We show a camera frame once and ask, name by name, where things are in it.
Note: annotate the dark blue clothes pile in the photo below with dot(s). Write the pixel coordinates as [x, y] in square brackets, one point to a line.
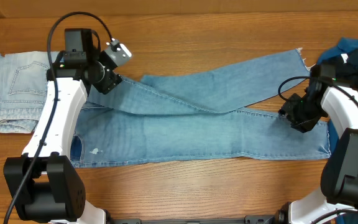
[356, 71]

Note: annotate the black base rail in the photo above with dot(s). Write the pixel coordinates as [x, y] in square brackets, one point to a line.
[248, 219]

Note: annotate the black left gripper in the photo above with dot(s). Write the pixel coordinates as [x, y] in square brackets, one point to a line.
[110, 80]

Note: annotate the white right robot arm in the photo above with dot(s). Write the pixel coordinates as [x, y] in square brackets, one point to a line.
[337, 194]

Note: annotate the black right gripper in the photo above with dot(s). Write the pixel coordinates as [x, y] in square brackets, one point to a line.
[294, 118]

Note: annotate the folded light blue jeans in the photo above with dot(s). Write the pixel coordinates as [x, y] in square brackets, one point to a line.
[23, 90]

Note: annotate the long blue denim jeans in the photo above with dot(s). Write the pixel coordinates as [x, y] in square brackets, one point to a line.
[205, 115]

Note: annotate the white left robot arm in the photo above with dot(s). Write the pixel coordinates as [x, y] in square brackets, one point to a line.
[44, 185]

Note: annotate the brown cardboard wall panel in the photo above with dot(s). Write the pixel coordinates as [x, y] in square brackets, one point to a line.
[55, 8]

